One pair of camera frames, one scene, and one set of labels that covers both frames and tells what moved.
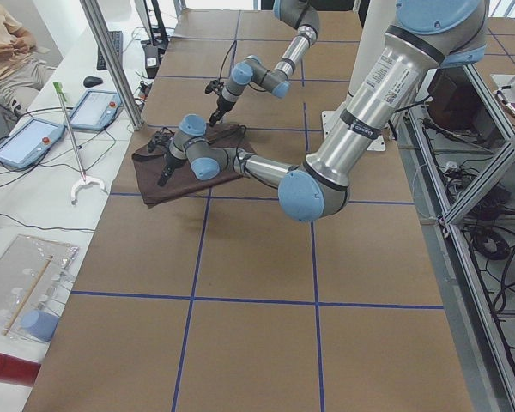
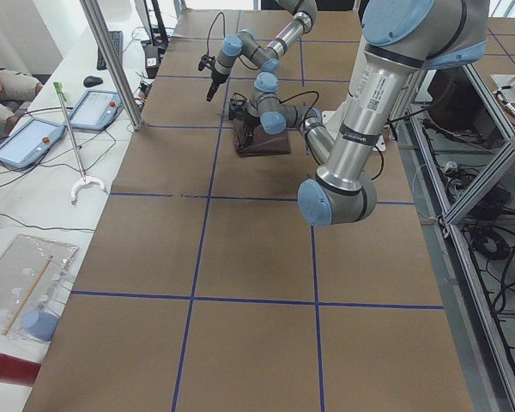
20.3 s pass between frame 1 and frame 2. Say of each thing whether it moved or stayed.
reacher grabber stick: stayed
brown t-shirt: moved
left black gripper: moved
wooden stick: stayed
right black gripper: moved
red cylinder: stayed
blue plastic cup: stayed
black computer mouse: stayed
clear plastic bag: stayed
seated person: moved
